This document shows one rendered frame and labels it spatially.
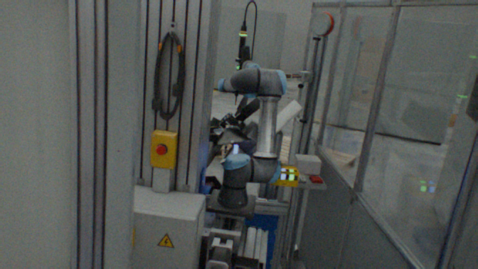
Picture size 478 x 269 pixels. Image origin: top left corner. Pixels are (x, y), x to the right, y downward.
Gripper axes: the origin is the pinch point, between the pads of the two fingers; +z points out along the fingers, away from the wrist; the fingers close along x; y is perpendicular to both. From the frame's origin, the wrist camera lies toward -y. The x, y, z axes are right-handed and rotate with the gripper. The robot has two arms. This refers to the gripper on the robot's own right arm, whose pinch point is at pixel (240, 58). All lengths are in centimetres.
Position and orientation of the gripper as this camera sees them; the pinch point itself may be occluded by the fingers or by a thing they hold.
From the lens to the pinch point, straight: 262.7
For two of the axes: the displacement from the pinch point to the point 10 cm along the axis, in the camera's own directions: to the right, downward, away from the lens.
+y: -1.1, 9.5, 3.0
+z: -2.3, -3.2, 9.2
